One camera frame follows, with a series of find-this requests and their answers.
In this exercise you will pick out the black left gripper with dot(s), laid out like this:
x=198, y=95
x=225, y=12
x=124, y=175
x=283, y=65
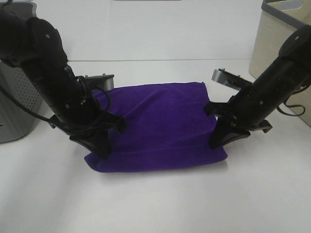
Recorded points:
x=83, y=129

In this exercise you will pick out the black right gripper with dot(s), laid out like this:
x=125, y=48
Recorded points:
x=229, y=117

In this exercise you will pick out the purple microfiber towel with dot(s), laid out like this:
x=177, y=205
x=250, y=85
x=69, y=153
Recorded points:
x=166, y=128

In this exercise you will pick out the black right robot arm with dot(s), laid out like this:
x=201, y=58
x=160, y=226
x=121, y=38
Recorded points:
x=288, y=74

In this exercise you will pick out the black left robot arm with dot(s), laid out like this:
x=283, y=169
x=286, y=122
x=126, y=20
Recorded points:
x=35, y=46

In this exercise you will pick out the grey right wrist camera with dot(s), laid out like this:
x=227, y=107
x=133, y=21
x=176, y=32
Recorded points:
x=223, y=77

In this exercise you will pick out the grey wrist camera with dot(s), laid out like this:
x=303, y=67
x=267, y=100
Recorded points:
x=104, y=82
x=223, y=77

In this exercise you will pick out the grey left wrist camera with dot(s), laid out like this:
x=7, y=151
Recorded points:
x=104, y=82

